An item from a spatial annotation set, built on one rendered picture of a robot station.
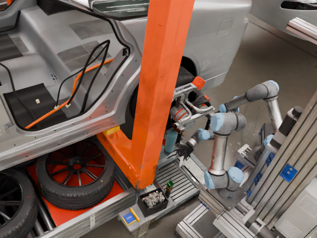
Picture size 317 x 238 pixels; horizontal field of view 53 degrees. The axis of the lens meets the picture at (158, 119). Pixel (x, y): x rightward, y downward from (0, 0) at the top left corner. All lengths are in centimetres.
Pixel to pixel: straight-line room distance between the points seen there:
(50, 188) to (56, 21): 171
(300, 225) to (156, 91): 127
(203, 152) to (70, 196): 170
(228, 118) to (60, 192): 142
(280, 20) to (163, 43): 326
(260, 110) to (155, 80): 292
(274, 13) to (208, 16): 218
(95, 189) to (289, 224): 144
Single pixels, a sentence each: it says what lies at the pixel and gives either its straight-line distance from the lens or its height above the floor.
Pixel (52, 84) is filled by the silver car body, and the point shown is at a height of 79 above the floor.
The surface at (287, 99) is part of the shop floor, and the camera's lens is 498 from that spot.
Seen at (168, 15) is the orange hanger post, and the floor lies 204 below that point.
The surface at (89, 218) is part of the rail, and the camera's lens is 272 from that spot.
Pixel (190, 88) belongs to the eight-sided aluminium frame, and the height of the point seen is 112.
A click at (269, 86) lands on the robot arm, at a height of 133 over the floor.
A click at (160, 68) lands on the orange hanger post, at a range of 175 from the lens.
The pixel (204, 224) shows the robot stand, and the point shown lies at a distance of 296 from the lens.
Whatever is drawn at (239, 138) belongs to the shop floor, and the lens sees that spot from 403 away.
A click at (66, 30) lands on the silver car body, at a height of 103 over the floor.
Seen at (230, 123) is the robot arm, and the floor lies 140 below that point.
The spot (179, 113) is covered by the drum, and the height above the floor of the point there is 91.
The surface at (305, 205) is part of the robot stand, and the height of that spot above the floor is 113.
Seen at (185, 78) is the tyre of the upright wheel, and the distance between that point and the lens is 269.
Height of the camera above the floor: 274
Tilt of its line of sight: 44 degrees down
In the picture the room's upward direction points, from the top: 11 degrees clockwise
